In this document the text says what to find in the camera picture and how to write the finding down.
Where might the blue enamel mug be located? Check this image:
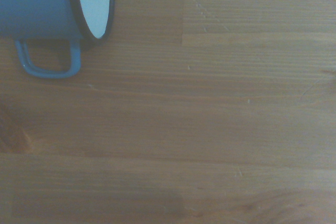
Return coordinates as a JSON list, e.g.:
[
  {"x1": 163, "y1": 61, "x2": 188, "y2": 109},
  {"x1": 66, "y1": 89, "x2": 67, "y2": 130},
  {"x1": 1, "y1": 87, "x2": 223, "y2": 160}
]
[{"x1": 0, "y1": 0, "x2": 116, "y2": 79}]

